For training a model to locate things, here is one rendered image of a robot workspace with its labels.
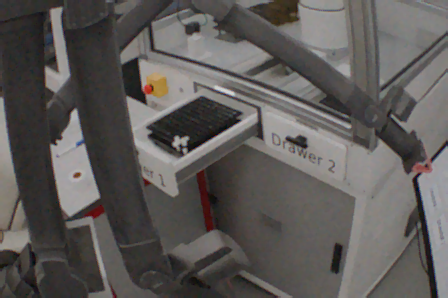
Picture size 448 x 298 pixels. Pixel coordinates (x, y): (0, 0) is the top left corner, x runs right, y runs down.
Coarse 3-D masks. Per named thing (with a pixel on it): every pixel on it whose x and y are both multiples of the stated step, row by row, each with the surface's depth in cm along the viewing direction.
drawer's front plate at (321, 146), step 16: (272, 112) 144; (272, 128) 144; (288, 128) 139; (304, 128) 135; (272, 144) 147; (288, 144) 142; (320, 144) 132; (336, 144) 128; (304, 160) 140; (320, 160) 135; (336, 160) 130; (336, 176) 132
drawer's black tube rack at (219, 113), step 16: (176, 112) 155; (192, 112) 154; (208, 112) 153; (224, 112) 152; (240, 112) 151; (160, 128) 148; (176, 128) 147; (192, 128) 147; (208, 128) 145; (224, 128) 150; (160, 144) 148; (192, 144) 145
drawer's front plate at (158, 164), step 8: (136, 144) 137; (144, 144) 137; (144, 152) 135; (152, 152) 133; (144, 160) 138; (152, 160) 134; (160, 160) 130; (168, 160) 130; (152, 168) 136; (160, 168) 132; (168, 168) 130; (144, 176) 143; (152, 176) 138; (160, 176) 135; (168, 176) 131; (160, 184) 137; (168, 184) 133; (176, 184) 134; (168, 192) 136; (176, 192) 135
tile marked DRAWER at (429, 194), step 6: (432, 186) 95; (426, 192) 96; (432, 192) 94; (438, 192) 91; (426, 198) 95; (432, 198) 93; (438, 198) 90; (432, 204) 91; (438, 204) 89; (432, 210) 90; (438, 210) 88; (432, 216) 89
